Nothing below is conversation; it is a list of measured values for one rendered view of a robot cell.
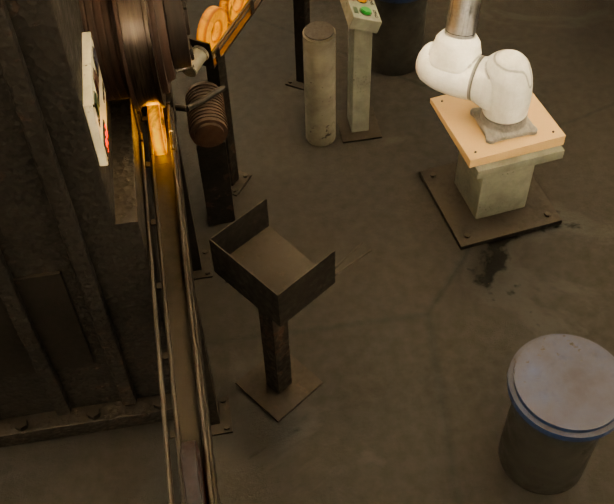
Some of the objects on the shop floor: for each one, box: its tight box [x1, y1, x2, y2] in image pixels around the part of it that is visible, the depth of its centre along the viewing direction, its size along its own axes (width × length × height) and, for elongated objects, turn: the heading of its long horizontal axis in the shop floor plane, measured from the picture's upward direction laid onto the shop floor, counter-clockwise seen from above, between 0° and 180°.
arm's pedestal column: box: [419, 151, 562, 250], centre depth 326 cm, size 40×40×31 cm
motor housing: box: [185, 81, 236, 225], centre depth 318 cm, size 13×22×54 cm, turn 11°
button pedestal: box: [336, 0, 382, 143], centre depth 342 cm, size 16×24×62 cm, turn 11°
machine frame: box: [0, 0, 174, 452], centre depth 245 cm, size 73×108×176 cm
